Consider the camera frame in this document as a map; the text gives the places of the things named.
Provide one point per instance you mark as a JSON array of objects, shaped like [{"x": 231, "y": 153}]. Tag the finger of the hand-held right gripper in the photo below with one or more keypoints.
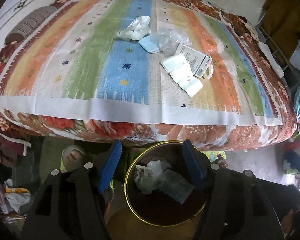
[{"x": 290, "y": 155}]

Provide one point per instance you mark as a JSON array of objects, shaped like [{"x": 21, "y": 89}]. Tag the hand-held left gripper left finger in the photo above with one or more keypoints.
[{"x": 110, "y": 165}]

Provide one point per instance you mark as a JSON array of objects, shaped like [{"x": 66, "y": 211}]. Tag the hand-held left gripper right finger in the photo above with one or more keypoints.
[{"x": 193, "y": 165}]

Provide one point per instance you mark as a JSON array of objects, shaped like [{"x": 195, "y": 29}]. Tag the clear package with blue label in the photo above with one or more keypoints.
[{"x": 176, "y": 188}]

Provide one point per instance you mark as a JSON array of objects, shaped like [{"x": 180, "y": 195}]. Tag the clear plastic wrapper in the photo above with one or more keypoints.
[{"x": 157, "y": 167}]

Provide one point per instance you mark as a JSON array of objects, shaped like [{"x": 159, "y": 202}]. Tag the white tissue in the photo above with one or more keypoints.
[{"x": 143, "y": 182}]

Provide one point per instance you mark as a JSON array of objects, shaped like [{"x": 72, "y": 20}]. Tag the brown metal bin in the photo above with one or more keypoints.
[{"x": 165, "y": 210}]

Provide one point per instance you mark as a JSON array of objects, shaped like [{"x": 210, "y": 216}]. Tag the white paper strip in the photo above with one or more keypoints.
[{"x": 180, "y": 75}]

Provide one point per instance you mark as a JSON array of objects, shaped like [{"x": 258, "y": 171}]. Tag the small white wrapper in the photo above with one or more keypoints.
[{"x": 209, "y": 74}]

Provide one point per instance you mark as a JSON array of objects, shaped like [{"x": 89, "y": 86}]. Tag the white printed card box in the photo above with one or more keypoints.
[{"x": 195, "y": 60}]

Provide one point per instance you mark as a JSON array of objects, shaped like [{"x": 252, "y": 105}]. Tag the light blue packet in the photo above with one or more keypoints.
[{"x": 148, "y": 45}]

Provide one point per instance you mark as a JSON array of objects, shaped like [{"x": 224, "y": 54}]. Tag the clear plastic bag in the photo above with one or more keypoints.
[{"x": 168, "y": 40}]

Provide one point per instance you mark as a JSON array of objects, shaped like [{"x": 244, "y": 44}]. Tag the white plastic bag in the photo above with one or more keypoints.
[{"x": 135, "y": 28}]

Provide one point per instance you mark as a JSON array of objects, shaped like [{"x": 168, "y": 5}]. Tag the green plastic bag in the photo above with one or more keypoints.
[{"x": 216, "y": 156}]

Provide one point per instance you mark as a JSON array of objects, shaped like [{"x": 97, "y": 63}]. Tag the floral blanket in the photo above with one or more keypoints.
[{"x": 202, "y": 135}]

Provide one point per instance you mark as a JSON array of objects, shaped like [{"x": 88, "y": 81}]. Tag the pale green plastic object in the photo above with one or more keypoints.
[{"x": 71, "y": 155}]

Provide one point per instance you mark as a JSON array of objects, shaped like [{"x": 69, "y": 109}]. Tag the white cloth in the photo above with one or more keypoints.
[{"x": 271, "y": 60}]

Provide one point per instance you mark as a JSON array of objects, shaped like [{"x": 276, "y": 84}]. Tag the white and orange bag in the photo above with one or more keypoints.
[{"x": 16, "y": 197}]

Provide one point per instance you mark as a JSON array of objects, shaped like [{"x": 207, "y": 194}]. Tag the striped mat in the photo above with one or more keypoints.
[{"x": 90, "y": 67}]

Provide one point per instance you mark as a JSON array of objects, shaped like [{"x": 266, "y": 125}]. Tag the pile of clothes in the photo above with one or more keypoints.
[{"x": 2, "y": 152}]

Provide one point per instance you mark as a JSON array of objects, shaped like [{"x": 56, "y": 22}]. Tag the metal rack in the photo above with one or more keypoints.
[{"x": 270, "y": 40}]

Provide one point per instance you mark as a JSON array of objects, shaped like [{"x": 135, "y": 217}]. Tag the yellow hanging garment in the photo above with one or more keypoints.
[{"x": 285, "y": 15}]

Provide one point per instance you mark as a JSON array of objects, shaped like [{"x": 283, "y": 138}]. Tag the grey striped pillow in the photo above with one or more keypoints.
[{"x": 30, "y": 22}]

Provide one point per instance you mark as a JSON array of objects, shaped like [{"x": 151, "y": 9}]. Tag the white bed headboard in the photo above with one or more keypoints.
[{"x": 20, "y": 2}]

